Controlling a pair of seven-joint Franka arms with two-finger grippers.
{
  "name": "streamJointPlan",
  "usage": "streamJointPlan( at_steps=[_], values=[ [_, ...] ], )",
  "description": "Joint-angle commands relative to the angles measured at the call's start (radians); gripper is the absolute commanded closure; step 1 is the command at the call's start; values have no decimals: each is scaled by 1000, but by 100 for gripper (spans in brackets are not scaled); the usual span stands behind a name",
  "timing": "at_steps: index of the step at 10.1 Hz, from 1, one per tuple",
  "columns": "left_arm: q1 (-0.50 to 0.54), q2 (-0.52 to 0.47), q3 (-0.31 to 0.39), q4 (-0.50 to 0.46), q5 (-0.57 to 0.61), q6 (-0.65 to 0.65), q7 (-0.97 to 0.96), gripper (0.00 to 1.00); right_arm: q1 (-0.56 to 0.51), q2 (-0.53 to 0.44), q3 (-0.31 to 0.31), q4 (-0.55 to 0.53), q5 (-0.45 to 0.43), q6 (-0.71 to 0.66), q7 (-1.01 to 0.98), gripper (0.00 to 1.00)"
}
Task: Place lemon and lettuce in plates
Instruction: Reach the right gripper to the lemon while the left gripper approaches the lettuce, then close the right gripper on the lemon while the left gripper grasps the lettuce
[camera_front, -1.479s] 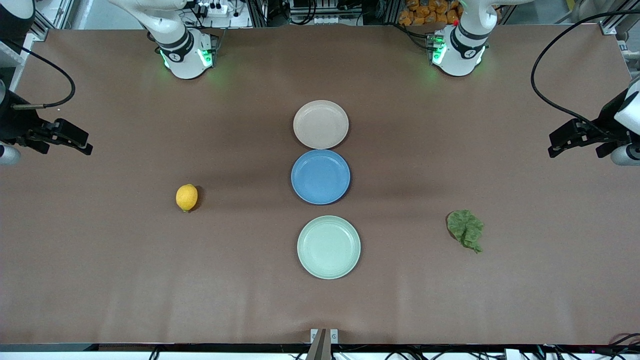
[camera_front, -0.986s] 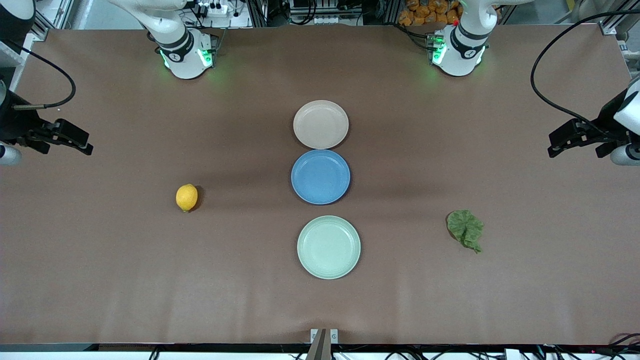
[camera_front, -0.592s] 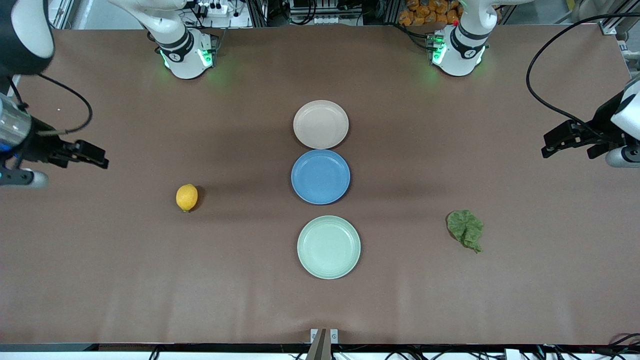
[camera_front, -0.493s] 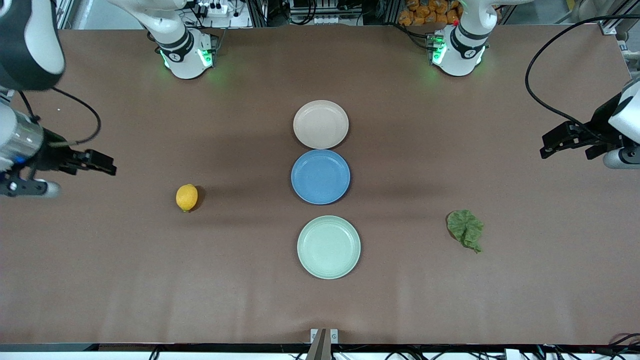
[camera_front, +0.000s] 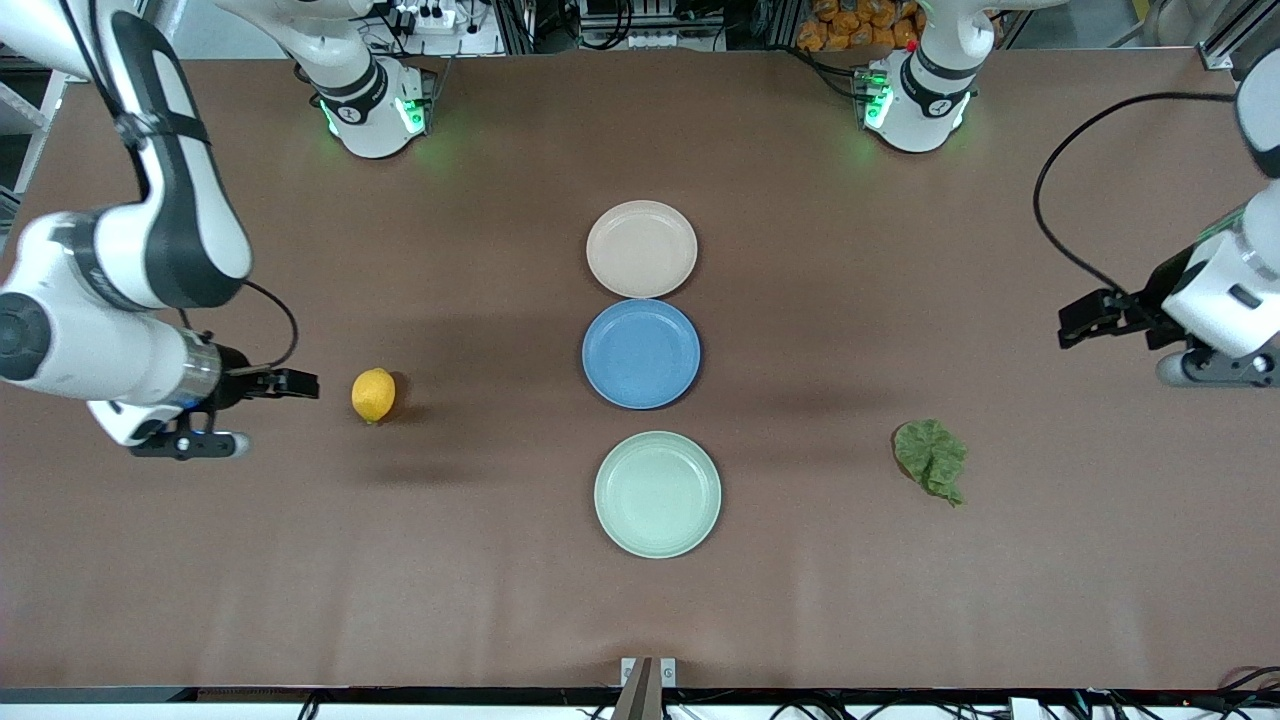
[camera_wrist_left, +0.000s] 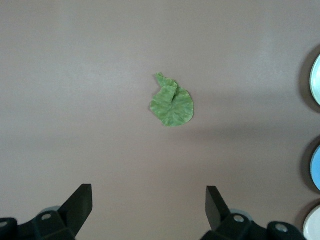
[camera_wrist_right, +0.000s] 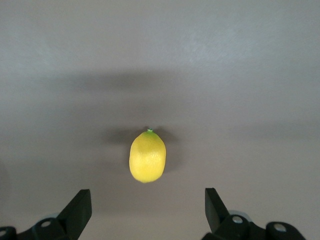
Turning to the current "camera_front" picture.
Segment yellow lemon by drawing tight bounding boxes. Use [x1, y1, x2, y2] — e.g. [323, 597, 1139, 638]
[351, 367, 398, 425]

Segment green lettuce leaf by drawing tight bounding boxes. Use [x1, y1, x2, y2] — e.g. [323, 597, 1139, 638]
[892, 418, 970, 508]

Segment blue plate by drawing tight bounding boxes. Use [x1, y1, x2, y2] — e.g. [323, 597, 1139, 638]
[581, 298, 703, 411]

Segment pale beige plate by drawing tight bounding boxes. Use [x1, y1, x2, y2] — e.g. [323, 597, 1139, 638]
[585, 200, 699, 300]

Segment pale green plate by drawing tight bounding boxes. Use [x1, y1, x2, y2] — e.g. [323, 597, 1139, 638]
[593, 430, 723, 560]

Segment orange snack bags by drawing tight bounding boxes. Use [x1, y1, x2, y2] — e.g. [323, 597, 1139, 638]
[796, 0, 923, 54]

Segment white power strip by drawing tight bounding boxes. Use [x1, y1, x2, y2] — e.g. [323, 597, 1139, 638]
[393, 0, 473, 33]

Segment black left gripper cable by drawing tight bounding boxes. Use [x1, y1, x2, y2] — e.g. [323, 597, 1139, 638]
[1032, 91, 1241, 298]

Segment aluminium frame profile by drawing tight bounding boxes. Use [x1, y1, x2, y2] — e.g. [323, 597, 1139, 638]
[1200, 0, 1280, 71]

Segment white metal frame leg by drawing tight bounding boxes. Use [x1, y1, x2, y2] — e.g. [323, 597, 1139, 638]
[0, 70, 71, 226]

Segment black arm base cable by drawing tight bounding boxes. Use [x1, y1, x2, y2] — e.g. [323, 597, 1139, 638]
[794, 44, 873, 101]

